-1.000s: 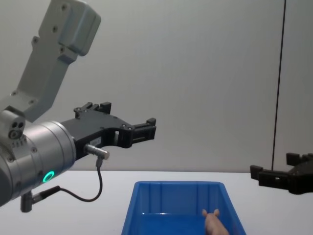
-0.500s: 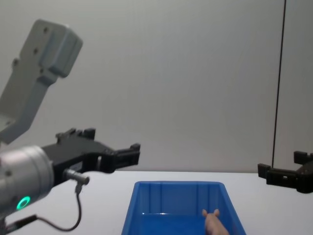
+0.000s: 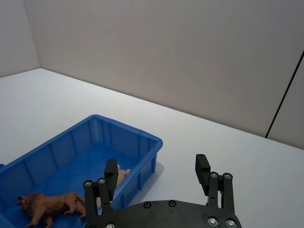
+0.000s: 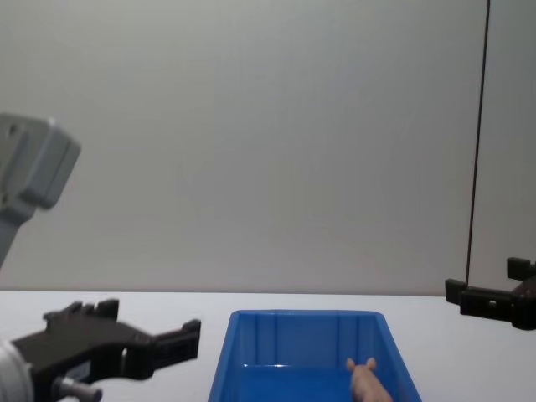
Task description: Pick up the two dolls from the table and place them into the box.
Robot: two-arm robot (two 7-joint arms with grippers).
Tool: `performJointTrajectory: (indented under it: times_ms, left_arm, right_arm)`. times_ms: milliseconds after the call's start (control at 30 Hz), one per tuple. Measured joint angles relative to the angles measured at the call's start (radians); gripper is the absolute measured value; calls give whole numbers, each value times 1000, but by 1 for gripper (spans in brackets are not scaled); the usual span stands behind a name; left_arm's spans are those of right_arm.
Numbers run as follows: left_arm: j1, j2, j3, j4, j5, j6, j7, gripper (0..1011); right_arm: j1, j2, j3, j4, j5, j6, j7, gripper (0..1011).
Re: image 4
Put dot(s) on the left robot arm with grey camera bracket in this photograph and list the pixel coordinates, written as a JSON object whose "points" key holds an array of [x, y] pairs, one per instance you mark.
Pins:
{"points": [[37, 167]]}

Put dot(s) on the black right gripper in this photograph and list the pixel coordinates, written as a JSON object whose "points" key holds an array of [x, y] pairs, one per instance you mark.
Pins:
{"points": [[527, 305]]}

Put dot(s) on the small pink pig toy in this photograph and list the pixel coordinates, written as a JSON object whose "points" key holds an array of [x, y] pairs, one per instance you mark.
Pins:
{"points": [[368, 379]]}

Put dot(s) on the blue plastic bin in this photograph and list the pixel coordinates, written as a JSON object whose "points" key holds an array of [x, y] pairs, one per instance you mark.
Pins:
{"points": [[293, 368]]}

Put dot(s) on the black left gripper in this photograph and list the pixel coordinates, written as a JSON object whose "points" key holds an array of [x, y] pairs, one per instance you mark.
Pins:
{"points": [[84, 347]]}

